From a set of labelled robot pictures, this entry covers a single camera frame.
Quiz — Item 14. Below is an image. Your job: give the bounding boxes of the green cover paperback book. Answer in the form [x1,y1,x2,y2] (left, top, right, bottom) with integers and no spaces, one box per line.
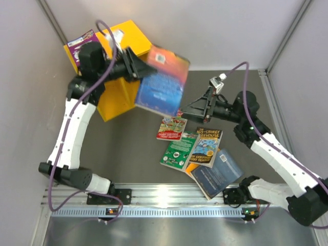
[160,131,200,172]

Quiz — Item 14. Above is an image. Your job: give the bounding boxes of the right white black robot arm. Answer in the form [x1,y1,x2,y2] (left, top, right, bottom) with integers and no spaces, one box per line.
[181,87,327,226]

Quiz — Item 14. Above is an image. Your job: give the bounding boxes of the purple cable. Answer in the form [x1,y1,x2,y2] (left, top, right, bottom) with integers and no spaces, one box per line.
[225,61,328,229]
[48,20,124,223]

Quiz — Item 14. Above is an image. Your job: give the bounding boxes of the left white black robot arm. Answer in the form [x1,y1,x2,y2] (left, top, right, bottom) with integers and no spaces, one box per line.
[38,42,157,203]

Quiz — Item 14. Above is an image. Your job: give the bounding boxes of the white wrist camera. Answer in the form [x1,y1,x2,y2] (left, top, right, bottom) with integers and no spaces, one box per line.
[104,29,124,53]
[209,73,227,95]

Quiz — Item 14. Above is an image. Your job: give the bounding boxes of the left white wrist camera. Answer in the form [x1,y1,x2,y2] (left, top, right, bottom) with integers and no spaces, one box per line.
[104,29,124,53]

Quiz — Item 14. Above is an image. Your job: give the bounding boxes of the blue orange gradient cover book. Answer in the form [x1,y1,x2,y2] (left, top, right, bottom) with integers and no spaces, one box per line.
[135,45,190,117]

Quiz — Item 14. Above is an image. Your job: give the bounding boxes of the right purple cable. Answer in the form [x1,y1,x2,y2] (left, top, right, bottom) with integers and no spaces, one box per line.
[225,61,328,229]

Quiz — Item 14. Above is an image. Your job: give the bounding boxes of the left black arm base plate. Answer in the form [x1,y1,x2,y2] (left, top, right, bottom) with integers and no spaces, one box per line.
[87,189,132,205]

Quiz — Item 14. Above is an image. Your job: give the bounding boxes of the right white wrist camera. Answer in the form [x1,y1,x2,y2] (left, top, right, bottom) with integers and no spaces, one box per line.
[209,73,227,95]

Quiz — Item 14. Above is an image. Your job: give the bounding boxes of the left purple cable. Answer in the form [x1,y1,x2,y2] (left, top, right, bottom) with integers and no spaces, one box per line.
[48,20,124,223]

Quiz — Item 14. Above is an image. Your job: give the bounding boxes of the perforated metal cable tray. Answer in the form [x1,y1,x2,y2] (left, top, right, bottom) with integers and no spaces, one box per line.
[51,207,257,218]

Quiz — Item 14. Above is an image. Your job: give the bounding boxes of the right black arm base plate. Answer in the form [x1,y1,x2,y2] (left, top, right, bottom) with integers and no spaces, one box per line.
[222,188,256,206]

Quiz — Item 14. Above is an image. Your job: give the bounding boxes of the purple cover paperback book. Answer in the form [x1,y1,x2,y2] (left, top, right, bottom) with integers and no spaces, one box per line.
[64,29,101,74]

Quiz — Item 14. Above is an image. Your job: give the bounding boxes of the dark blue nineteen eighty-four book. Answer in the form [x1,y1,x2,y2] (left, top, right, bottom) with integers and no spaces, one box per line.
[191,149,244,200]

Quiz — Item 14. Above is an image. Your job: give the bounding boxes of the red 13-storey treehouse book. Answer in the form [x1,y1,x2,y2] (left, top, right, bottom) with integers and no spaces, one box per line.
[156,109,188,141]

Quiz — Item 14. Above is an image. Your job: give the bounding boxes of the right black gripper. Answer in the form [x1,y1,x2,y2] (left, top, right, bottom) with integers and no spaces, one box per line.
[181,87,243,124]

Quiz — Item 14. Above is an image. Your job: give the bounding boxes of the yellow blue 169-storey treehouse book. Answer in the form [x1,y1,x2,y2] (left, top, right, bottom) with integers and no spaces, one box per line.
[190,127,223,168]

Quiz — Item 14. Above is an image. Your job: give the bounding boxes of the aluminium mounting rail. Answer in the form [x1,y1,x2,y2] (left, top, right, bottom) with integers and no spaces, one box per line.
[51,183,225,209]

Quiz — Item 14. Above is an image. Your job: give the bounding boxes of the yellow wooden cubby shelf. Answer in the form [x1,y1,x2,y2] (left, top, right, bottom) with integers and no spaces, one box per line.
[63,19,156,122]

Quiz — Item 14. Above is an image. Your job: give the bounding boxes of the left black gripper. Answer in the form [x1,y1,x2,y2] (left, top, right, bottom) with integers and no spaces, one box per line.
[95,45,156,83]

